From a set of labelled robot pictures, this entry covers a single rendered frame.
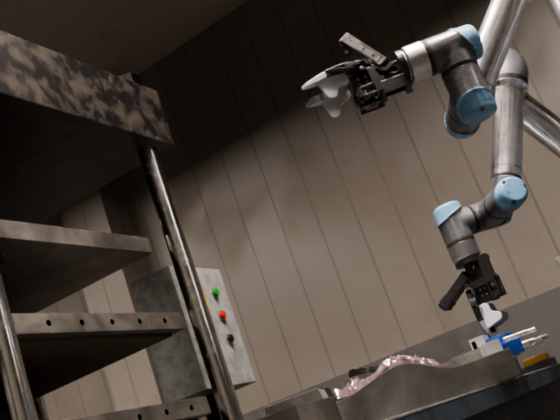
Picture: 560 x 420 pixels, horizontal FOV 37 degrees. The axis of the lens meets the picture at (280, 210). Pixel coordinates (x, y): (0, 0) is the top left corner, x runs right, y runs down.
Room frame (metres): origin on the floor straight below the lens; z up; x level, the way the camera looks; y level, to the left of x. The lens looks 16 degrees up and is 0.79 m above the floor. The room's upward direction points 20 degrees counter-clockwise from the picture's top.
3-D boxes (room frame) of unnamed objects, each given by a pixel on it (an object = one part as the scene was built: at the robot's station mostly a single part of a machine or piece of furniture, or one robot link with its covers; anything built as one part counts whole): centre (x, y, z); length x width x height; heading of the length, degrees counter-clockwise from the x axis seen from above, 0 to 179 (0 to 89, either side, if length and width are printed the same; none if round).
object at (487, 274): (2.15, -0.42, 1.05); 0.09 x 0.08 x 0.12; 66
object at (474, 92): (1.59, -0.43, 1.34); 0.11 x 0.08 x 0.11; 179
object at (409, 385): (1.85, -0.10, 0.86); 0.50 x 0.26 x 0.11; 84
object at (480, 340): (2.04, -0.39, 0.89); 0.13 x 0.05 x 0.05; 66
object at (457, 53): (1.57, -0.43, 1.43); 0.11 x 0.08 x 0.09; 89
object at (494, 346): (1.77, -0.36, 0.86); 0.13 x 0.05 x 0.05; 84
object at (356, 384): (1.85, -0.10, 0.90); 0.26 x 0.18 x 0.08; 84
